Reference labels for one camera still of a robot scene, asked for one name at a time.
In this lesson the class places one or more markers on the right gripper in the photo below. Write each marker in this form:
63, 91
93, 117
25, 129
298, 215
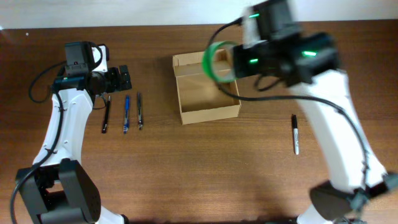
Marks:
237, 61

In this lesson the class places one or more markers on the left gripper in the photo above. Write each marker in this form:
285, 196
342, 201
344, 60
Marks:
115, 78

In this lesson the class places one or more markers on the black pen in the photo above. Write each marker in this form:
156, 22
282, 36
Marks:
106, 116

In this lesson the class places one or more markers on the black Sharpie marker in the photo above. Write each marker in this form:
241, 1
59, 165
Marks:
295, 133

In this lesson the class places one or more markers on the green tape roll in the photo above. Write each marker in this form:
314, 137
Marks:
208, 62

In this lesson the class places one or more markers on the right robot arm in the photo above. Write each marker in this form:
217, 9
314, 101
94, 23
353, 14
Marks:
321, 88

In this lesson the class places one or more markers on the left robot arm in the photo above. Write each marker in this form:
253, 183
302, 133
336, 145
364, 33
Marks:
56, 188

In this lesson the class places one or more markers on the dark grey pen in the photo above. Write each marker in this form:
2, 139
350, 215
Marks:
139, 111

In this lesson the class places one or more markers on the blue pen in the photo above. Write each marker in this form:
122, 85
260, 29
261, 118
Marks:
126, 114

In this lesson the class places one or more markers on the open cardboard box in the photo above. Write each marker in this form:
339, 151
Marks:
199, 98

